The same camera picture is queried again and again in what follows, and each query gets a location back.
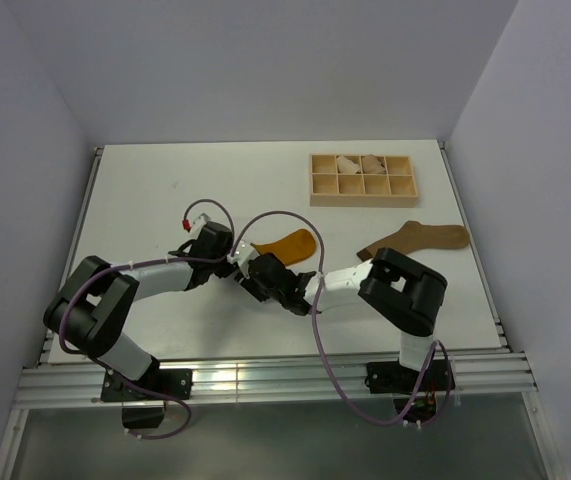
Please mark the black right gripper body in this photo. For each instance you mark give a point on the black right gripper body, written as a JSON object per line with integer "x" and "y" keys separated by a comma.
{"x": 256, "y": 290}

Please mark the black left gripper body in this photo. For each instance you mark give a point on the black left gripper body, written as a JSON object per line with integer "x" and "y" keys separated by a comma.
{"x": 222, "y": 268}

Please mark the yellow sock with brown cuff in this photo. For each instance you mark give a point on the yellow sock with brown cuff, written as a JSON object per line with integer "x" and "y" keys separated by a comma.
{"x": 291, "y": 249}

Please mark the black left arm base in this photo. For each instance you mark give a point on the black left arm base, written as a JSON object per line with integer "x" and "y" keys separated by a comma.
{"x": 145, "y": 402}

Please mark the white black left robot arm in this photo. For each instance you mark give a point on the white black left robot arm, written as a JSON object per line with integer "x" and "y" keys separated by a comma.
{"x": 90, "y": 310}

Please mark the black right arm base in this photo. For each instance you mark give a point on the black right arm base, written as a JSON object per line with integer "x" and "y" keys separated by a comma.
{"x": 389, "y": 377}

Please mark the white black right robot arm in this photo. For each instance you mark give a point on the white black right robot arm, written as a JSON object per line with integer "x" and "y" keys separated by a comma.
{"x": 405, "y": 292}

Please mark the wooden compartment tray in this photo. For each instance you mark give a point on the wooden compartment tray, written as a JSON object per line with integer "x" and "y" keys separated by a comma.
{"x": 396, "y": 189}

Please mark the rolled cream sock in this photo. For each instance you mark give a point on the rolled cream sock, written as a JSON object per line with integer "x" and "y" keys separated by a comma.
{"x": 347, "y": 166}

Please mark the rolled beige sock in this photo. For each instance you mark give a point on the rolled beige sock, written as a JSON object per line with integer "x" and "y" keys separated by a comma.
{"x": 373, "y": 165}

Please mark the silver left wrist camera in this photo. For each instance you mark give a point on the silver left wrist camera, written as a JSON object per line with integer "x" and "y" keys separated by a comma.
{"x": 198, "y": 224}

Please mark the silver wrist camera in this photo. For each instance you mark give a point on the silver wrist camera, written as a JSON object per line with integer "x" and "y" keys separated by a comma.
{"x": 198, "y": 224}
{"x": 242, "y": 254}

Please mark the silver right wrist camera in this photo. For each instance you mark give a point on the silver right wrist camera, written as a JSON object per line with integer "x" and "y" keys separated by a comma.
{"x": 242, "y": 254}

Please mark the aluminium rail frame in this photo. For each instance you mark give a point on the aluminium rail frame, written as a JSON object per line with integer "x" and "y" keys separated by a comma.
{"x": 494, "y": 419}

